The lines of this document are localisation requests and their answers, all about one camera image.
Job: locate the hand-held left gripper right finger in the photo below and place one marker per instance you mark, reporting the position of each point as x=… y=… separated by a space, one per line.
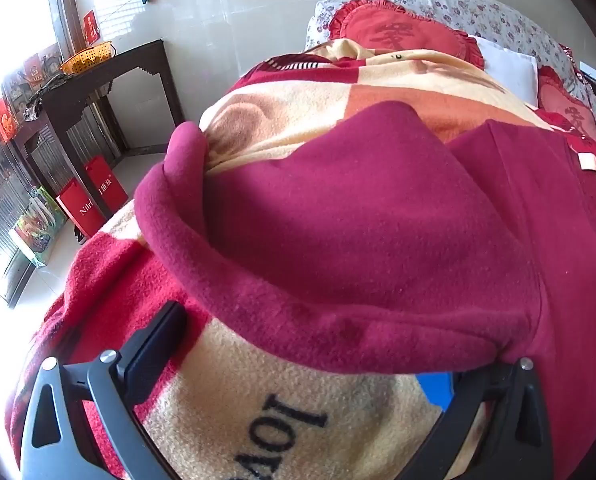
x=440 y=390

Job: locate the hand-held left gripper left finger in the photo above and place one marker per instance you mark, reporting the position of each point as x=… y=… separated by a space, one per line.
x=157 y=341

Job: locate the maroon fleece garment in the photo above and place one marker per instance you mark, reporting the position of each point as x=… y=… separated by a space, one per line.
x=353 y=235

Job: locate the green printed shopping bag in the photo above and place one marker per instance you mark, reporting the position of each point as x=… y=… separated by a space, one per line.
x=35 y=230

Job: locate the red and cream checked blanket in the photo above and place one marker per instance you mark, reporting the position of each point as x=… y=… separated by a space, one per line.
x=288 y=105

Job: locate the black plastic bag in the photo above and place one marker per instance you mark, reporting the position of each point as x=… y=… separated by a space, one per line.
x=43 y=95

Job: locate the dark wooden table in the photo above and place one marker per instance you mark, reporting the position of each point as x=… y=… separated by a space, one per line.
x=128 y=60

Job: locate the orange plastic basket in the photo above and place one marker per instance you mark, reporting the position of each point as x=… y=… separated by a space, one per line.
x=85 y=57

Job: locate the small red heart pillow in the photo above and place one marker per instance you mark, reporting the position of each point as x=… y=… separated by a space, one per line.
x=567 y=105

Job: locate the white pillow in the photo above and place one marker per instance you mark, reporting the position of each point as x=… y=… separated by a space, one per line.
x=507 y=67

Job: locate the large red heart pillow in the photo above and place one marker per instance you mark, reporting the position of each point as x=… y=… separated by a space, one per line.
x=402 y=30

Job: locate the red paper wall sign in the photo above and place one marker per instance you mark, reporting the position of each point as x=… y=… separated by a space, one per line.
x=91 y=26

